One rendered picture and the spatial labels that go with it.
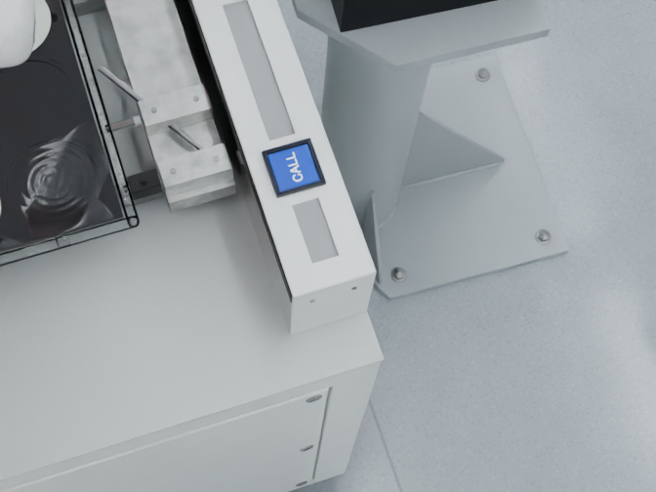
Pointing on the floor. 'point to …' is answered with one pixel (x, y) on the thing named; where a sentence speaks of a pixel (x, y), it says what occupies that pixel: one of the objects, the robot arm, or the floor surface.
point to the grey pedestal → (435, 143)
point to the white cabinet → (228, 447)
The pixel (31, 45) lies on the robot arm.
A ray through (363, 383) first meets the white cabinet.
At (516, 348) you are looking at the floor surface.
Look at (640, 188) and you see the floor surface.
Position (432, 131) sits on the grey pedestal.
